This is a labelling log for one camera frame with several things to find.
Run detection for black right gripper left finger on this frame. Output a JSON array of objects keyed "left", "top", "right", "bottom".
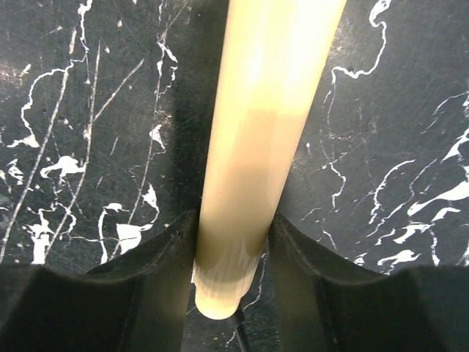
[{"left": 1, "top": 210, "right": 199, "bottom": 351}]

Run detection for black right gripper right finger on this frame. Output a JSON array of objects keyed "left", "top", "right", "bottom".
[{"left": 268, "top": 215, "right": 468, "bottom": 351}]

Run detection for yellow microphone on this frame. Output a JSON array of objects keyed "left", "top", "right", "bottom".
[{"left": 193, "top": 1, "right": 345, "bottom": 320}]

